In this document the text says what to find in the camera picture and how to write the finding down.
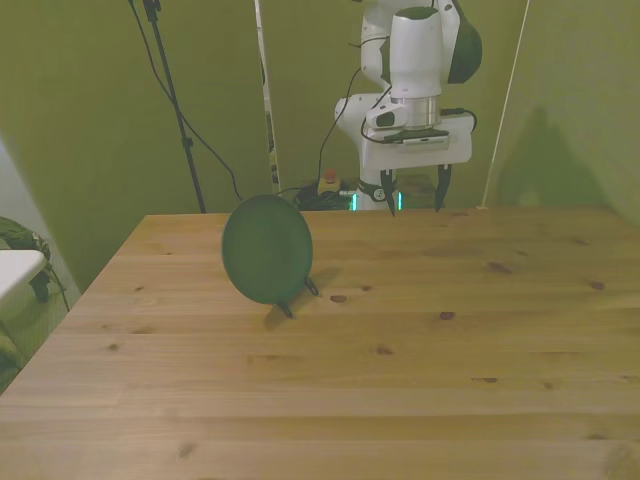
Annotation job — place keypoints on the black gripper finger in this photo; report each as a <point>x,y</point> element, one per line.
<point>388,189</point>
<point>443,186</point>

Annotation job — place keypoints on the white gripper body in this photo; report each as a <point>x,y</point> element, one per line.
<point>420,154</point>

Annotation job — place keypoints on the dark green round plate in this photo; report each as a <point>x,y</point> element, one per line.
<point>266,250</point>

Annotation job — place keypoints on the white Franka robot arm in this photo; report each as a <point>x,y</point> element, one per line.
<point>415,55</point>

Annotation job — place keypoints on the yellow red emergency stop button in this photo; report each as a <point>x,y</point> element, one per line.
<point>329,181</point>

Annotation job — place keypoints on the white vertical strip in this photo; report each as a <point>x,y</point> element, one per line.
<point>267,95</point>

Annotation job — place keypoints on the black tripod stand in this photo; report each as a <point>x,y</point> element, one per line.
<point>176,105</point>
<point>200,135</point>

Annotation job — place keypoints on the green patterned fabric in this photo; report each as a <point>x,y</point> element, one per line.
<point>22,234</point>

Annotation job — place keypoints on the white side table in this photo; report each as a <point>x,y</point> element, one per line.
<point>15,272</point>

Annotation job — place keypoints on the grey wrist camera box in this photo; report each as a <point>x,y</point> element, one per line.
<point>421,138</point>

